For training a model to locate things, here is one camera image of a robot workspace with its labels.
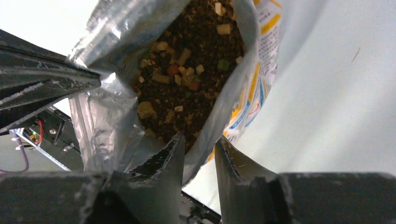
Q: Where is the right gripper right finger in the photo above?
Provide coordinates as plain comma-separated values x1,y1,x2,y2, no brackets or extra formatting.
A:
214,137,290,224

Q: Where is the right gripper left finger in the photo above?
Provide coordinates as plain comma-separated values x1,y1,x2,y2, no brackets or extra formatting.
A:
103,134,185,224

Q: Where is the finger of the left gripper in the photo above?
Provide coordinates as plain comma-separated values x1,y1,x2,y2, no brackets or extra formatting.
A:
0,30,100,133

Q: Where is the pet food bag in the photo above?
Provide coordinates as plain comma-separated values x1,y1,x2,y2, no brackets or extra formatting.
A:
68,0,286,185

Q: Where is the pet food kibble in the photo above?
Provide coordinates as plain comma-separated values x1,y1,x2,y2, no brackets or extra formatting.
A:
132,0,245,150

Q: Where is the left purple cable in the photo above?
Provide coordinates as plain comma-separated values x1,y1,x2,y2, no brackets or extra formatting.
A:
0,130,30,174

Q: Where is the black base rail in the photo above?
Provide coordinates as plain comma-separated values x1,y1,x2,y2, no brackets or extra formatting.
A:
23,107,221,224

